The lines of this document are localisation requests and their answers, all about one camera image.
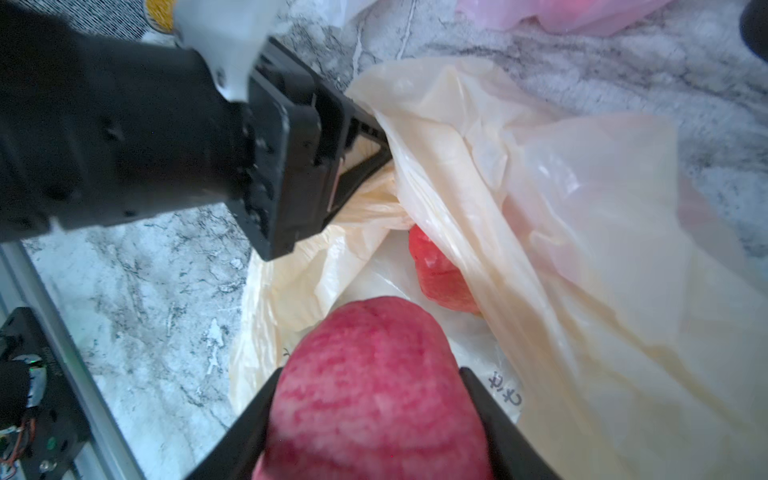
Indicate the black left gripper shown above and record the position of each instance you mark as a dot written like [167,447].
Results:
[297,130]

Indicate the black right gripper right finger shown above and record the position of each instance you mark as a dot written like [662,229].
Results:
[511,456]

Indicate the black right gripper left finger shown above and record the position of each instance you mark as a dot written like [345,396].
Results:
[236,454]

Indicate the pink red apple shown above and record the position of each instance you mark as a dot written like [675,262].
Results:
[374,392]

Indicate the beige plastic bag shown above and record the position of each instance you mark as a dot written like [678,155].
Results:
[620,326]

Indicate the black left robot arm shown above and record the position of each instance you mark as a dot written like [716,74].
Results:
[98,131]

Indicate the pink plastic bag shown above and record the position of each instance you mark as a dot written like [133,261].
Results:
[598,18]

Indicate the black mug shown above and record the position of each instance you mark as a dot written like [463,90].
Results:
[754,27]

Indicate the aluminium front rail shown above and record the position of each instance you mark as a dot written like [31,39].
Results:
[107,454]

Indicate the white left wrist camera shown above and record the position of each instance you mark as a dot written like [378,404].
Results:
[229,35]

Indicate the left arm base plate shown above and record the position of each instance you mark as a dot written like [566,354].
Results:
[43,427]

